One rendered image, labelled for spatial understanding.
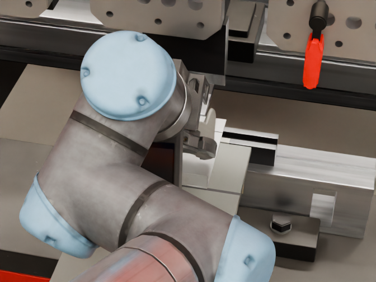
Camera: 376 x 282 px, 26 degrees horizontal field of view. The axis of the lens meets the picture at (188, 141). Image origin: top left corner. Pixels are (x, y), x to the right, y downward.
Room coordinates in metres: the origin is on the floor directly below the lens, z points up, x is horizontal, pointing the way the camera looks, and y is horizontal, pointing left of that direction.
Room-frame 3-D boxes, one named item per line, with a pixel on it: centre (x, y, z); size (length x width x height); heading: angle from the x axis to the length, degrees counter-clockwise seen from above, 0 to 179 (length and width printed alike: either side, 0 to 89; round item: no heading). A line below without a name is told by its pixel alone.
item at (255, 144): (0.80, -0.02, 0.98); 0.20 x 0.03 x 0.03; 78
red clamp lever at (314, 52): (0.71, -0.13, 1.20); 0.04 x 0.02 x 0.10; 168
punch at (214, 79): (0.80, 0.00, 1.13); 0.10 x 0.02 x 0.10; 78
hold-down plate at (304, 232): (0.74, -0.02, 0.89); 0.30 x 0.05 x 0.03; 78
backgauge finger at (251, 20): (0.95, -0.03, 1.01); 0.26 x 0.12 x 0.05; 168
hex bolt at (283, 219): (0.72, -0.12, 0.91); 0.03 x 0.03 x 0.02
